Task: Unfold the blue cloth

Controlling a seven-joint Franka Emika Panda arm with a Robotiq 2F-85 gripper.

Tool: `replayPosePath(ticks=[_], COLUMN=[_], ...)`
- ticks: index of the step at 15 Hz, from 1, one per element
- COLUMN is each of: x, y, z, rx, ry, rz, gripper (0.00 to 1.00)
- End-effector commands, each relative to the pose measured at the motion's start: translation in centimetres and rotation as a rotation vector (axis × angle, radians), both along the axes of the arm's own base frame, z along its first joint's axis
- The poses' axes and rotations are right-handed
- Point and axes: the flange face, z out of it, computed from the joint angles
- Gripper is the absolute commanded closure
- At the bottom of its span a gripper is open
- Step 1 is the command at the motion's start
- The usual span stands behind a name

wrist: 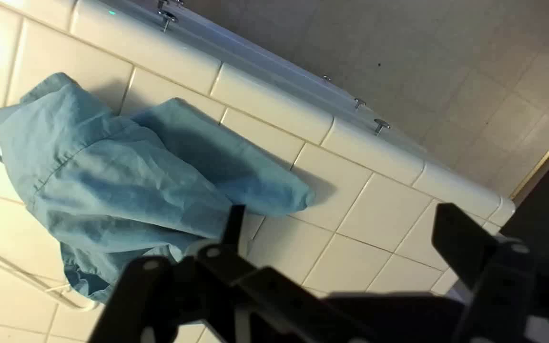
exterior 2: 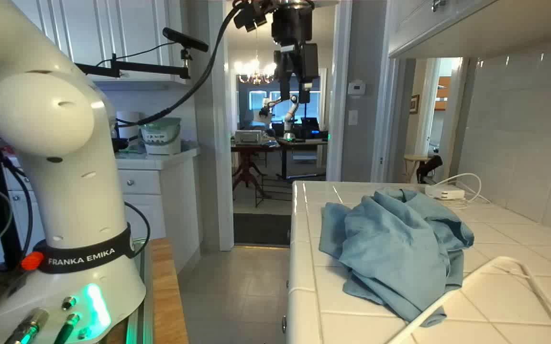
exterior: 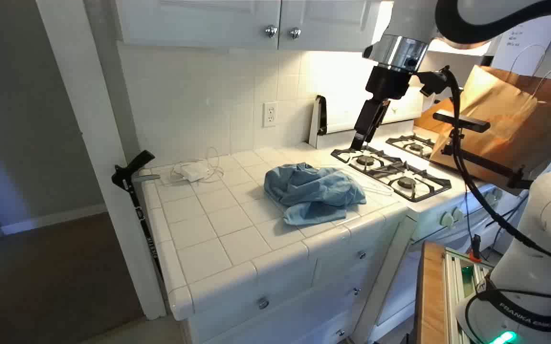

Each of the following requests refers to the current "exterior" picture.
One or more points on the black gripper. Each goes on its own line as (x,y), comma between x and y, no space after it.
(390,83)

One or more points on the blue cloth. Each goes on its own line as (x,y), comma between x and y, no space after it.
(314,192)

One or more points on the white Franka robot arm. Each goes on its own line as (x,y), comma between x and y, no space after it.
(536,255)

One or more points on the black stove burner grate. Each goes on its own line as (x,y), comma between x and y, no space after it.
(390,175)
(411,146)

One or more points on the black white flat panel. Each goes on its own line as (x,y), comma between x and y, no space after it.
(317,122)

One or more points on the white gas stove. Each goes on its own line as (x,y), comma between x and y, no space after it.
(428,211)

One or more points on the round metal cabinet knob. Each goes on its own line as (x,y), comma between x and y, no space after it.
(270,30)
(294,32)

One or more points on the metal drawer knob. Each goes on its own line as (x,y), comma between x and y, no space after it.
(338,334)
(360,255)
(354,292)
(262,303)

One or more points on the wooden cutting board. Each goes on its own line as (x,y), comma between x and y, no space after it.
(511,122)

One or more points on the white paper sheet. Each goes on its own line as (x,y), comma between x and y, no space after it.
(530,45)

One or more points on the white rag on counter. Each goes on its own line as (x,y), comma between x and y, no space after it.
(191,173)

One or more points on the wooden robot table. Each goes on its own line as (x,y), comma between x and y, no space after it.
(430,299)

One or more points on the white lower drawer cabinet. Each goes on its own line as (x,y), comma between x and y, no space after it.
(300,299)

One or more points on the white upper kitchen cabinet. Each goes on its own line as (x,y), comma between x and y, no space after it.
(199,22)

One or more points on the black folded tripod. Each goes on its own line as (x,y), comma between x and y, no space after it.
(136,192)

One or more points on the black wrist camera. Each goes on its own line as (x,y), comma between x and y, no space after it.
(432,83)

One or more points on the black camera mount bars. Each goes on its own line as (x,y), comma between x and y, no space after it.
(459,122)

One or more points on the white wall outlet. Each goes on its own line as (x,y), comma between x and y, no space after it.
(268,116)

